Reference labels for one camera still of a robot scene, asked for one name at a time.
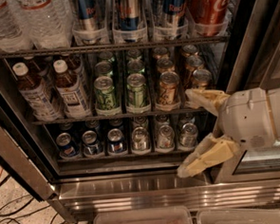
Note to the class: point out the front left green can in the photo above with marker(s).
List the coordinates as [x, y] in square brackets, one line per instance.
[106, 101]

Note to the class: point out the right water bottle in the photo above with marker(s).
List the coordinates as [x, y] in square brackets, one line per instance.
[49, 22]

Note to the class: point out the right silver can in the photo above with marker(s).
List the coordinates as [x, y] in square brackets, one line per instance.
[187, 136]

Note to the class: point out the left clear plastic bin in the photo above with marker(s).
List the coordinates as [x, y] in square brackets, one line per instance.
[168, 215]

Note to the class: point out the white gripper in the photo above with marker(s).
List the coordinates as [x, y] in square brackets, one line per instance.
[246, 118]

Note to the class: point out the water bottle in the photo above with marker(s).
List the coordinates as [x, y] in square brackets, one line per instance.
[49, 22]
[12, 37]

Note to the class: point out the left water bottle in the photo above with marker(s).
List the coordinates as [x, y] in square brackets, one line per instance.
[12, 37]

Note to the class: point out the front right green can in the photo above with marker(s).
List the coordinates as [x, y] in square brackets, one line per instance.
[136, 93]

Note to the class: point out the right pepsi can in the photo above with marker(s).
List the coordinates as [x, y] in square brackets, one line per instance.
[116, 142]

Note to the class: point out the front right orange can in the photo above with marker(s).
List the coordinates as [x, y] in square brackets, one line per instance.
[200, 78]

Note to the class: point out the stainless steel fridge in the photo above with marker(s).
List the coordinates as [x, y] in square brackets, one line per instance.
[86, 187]

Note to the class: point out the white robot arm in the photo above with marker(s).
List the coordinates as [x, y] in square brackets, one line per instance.
[274, 106]

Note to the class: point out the green can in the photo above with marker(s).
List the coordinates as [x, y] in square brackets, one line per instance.
[136, 93]
[106, 101]
[104, 68]
[135, 66]

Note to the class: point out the pepsi can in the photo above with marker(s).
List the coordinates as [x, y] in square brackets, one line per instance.
[68, 147]
[116, 142]
[92, 146]

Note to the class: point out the orange can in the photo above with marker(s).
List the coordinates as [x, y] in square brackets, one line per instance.
[164, 64]
[200, 78]
[167, 93]
[191, 63]

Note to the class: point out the left front tea bottle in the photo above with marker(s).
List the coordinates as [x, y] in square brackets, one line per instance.
[41, 96]

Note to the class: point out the right front tea bottle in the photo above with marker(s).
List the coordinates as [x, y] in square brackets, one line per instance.
[71, 91]

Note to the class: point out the left pepsi can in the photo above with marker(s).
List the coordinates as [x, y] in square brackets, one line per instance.
[68, 147]

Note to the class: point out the front left orange can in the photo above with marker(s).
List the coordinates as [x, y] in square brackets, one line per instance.
[167, 93]

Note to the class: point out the silver can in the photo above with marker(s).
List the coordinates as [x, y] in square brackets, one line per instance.
[165, 139]
[140, 141]
[187, 136]

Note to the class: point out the open fridge door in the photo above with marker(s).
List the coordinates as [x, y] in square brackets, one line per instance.
[17, 163]

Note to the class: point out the clear plastic bin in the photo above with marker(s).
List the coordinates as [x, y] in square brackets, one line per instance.
[168, 215]
[238, 216]

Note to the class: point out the middle pepsi can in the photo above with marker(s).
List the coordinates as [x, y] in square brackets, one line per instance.
[92, 146]

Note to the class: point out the red coca cola can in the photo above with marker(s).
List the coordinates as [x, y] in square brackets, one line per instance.
[208, 15]

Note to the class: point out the right glass fridge door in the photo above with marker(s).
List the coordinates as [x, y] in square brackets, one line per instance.
[260, 162]

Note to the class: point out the left silver can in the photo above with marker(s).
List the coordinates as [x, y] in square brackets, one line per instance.
[140, 141]

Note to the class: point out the right clear plastic bin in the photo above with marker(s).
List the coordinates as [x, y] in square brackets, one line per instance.
[238, 216]

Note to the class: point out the middle silver can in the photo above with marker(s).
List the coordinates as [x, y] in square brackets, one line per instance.
[165, 139]

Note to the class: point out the tea bottle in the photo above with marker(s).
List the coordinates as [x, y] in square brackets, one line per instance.
[71, 91]
[41, 96]

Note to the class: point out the redbull can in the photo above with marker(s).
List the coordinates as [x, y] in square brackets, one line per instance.
[169, 18]
[89, 24]
[129, 19]

